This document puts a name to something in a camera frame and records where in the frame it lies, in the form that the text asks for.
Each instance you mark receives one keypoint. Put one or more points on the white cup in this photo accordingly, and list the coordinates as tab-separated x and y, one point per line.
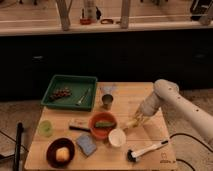
117	137

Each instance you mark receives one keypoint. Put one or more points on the bunch of dark grapes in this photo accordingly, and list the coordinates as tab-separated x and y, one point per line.
60	93

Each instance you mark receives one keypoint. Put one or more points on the yellow banana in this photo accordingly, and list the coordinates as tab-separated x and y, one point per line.
130	124

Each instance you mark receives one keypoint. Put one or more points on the black pole stand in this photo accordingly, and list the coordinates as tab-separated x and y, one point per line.
18	146

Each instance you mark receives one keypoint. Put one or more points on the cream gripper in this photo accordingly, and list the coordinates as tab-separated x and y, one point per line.
140	118

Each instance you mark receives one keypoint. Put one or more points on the wooden block eraser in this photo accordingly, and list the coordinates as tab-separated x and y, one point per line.
79	124

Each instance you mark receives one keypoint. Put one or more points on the clear glass cup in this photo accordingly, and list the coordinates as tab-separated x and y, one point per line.
107	89

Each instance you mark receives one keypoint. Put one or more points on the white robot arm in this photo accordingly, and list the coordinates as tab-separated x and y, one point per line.
167	91

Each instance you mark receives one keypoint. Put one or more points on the blue sponge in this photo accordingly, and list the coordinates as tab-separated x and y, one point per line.
86	143

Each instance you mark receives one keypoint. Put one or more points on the green plastic cup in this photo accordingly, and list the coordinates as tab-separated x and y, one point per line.
45	128

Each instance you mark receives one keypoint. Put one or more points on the orange bowl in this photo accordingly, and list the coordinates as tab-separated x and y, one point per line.
101	133

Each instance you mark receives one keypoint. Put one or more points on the green cucumber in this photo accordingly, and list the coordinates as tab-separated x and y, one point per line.
104	124

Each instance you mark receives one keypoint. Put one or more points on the green plastic tray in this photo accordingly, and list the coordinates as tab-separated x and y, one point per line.
78	85

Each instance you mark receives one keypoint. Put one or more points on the metal spoon in tray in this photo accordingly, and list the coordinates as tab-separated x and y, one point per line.
79	102

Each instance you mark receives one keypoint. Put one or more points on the small metal cup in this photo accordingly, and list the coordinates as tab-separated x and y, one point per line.
107	100

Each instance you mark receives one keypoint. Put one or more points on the red object on shelf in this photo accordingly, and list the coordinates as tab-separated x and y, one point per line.
83	19

